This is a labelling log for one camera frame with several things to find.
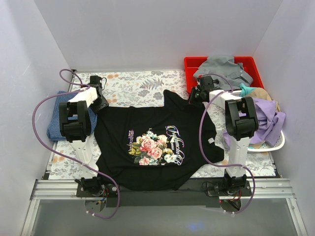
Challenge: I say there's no blue checkered folded shirt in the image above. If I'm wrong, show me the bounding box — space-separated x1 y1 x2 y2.
46 91 97 142

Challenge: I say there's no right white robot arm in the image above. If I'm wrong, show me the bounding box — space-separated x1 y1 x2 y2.
188 73 258 196

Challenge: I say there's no teal garment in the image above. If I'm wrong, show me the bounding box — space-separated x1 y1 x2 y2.
240 83 256 97

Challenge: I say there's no beige garment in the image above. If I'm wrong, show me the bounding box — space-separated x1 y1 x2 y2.
245 88 281 112

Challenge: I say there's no lilac purple shirt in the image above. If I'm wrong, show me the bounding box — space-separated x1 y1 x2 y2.
223 97 286 148

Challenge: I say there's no floral patterned table mat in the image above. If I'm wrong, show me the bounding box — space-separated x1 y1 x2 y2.
47 70 276 180

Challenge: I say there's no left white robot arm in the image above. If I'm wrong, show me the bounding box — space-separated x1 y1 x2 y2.
59 75 109 197

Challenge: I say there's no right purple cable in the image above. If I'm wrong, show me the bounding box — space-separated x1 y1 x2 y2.
198 72 256 215

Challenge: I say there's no aluminium frame rail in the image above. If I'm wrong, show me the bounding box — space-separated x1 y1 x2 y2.
21 178 307 236

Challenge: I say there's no grey shirt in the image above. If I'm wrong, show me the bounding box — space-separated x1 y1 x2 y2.
193 56 253 90

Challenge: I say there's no black floral print t-shirt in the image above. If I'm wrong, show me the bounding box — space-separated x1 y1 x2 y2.
94 90 224 191

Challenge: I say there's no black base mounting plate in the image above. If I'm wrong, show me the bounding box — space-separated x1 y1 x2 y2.
75 177 252 207

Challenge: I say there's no red plastic bin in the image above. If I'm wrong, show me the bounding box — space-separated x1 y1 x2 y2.
184 56 264 94

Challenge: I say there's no white plastic laundry basket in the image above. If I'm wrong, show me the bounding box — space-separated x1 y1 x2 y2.
228 89 286 153

